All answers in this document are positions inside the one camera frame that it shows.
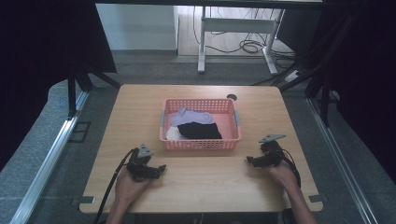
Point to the pink plastic basket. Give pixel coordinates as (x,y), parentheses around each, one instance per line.
(230,126)

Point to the white metal desk frame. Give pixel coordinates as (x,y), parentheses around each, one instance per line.
(236,25)

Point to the black curtain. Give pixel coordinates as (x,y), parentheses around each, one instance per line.
(364,77)
(40,62)

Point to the person's right hand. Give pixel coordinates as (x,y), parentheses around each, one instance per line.
(285,175)

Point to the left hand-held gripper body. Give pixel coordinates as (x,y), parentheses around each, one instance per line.
(138,166)

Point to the black metal stand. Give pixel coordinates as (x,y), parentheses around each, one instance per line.
(323,93)
(72,93)

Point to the aluminium floor rail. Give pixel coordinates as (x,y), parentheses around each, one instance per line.
(46,165)
(339,158)

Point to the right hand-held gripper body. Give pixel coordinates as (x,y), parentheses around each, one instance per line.
(272,154)

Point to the white cloth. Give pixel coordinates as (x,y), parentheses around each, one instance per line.
(173,134)

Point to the white power strip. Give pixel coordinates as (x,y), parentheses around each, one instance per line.
(293,76)

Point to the light purple cloth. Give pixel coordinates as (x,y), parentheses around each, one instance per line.
(190,116)

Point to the black cloth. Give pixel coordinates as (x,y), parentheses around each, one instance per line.
(200,131)

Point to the person's left hand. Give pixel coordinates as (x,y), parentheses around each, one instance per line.
(127,188)

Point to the round black table grommet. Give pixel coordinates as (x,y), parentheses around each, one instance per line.
(232,97)

